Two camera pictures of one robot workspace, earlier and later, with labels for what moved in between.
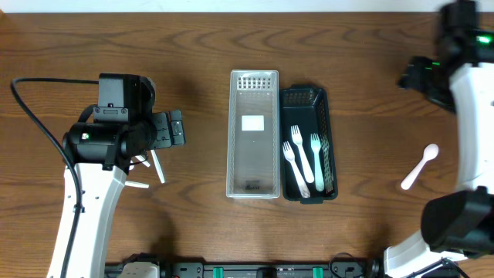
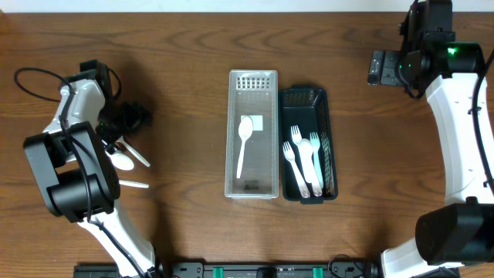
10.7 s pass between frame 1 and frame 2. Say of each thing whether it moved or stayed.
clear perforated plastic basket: stayed
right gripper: moved
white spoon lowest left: stayed
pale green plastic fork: stayed
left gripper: moved
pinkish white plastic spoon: moved
